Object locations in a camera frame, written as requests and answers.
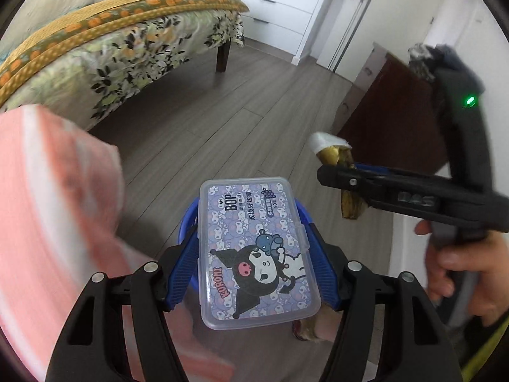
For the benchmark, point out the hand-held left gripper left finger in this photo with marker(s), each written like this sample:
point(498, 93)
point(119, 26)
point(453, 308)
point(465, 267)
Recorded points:
point(185, 266)

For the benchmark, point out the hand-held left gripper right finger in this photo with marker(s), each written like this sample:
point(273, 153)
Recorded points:
point(324, 274)

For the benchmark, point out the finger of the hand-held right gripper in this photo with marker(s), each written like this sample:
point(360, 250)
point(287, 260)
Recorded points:
point(377, 169)
point(350, 183)

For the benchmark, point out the silver gold snack wrapper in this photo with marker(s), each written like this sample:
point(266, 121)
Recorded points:
point(338, 155)

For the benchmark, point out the blue plastic bin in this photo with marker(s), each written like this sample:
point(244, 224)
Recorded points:
point(187, 223)

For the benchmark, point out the clear plastic floss box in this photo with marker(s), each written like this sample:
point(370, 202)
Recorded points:
point(254, 227)

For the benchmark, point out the person's right hand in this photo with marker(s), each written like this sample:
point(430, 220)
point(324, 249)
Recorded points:
point(489, 270)

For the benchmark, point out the brown wooden cabinet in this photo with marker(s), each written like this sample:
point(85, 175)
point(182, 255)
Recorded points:
point(397, 107)

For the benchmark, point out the grey crumpled cloth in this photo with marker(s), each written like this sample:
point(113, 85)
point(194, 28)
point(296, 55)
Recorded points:
point(427, 57)

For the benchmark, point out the white door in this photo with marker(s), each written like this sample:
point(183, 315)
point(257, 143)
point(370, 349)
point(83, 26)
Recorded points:
point(397, 16)

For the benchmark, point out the floral bed sheet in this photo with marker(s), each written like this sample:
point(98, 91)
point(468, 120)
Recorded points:
point(139, 55)

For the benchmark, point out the bed with yellow blanket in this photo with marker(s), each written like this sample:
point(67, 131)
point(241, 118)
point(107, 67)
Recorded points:
point(139, 16)

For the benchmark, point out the yellow dotted blanket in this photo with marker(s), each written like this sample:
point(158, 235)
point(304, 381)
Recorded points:
point(119, 8)

